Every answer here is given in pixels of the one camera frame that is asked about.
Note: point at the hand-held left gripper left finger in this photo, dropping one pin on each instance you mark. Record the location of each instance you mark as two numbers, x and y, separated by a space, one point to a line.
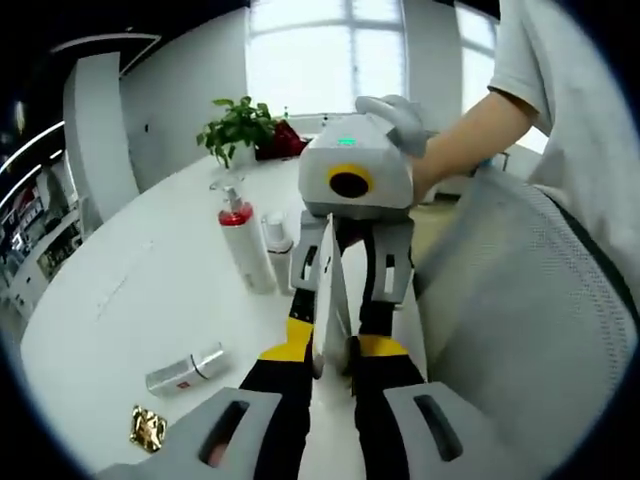
175 440

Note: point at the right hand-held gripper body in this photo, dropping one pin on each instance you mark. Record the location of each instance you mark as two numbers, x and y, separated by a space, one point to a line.
380 150

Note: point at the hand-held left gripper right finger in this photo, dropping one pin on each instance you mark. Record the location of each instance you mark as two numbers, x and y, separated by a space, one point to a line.
425 470

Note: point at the gold skincare sachet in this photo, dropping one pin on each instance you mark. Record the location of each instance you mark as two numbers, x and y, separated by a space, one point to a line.
149 427

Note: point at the red collar skincare spray bottle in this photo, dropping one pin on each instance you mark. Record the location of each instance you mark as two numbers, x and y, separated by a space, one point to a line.
247 250

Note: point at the red bag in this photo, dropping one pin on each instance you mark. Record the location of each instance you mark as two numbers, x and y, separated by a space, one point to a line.
282 142

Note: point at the large bright window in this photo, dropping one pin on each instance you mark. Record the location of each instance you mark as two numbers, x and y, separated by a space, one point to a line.
475 40
320 55

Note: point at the grey chair back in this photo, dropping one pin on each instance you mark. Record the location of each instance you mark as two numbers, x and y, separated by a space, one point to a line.
525 300

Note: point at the green potted plant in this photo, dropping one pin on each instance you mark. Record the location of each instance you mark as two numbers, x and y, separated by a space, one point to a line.
235 125

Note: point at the white square pillar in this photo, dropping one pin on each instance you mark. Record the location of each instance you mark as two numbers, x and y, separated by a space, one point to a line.
100 140

